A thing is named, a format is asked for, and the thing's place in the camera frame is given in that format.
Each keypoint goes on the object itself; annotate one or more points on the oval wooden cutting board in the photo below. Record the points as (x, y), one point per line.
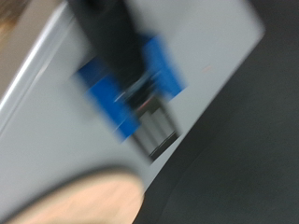
(93, 202)

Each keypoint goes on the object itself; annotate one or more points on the metal spatula with blue block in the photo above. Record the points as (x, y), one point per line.
(109, 96)

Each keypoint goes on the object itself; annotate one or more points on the silver toaster oven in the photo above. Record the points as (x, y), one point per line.
(46, 124)

